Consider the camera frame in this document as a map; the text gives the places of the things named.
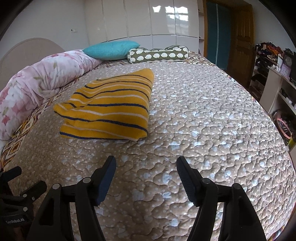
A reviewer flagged yellow striped knit sweater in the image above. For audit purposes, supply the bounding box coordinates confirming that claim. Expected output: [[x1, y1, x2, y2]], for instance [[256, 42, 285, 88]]
[[53, 68, 154, 141]]

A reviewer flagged beige quilted bed cover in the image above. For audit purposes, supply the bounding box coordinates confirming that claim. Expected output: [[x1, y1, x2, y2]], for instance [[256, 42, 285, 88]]
[[4, 62, 295, 240]]

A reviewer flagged white waste bin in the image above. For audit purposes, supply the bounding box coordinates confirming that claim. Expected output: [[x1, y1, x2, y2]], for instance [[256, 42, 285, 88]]
[[273, 109, 295, 145]]

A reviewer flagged pink floral duvet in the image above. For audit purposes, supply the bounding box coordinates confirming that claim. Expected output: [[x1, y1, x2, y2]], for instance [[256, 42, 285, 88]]
[[1, 50, 102, 141]]

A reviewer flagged white tv cabinet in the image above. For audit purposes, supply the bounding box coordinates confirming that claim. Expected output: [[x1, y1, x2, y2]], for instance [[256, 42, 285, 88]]
[[259, 67, 295, 128]]

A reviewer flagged teal cushion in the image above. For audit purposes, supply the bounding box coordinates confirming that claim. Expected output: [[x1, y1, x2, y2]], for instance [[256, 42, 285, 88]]
[[82, 40, 140, 60]]

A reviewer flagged green patterned bolster pillow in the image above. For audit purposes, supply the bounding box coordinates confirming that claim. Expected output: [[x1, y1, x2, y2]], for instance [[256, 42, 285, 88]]
[[127, 45, 189, 64]]

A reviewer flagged brown wooden door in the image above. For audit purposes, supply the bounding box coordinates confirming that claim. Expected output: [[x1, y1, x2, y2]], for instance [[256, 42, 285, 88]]
[[227, 4, 255, 89]]

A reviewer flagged pink round headboard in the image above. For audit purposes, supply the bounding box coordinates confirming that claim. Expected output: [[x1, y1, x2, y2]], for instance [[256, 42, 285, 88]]
[[1, 38, 64, 89]]

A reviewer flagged shoe rack with clutter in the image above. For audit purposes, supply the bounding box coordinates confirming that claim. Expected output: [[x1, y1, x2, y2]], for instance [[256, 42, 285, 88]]
[[248, 42, 295, 101]]

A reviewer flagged teal door curtain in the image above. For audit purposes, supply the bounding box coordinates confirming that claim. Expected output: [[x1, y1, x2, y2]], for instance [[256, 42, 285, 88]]
[[206, 1, 231, 70]]

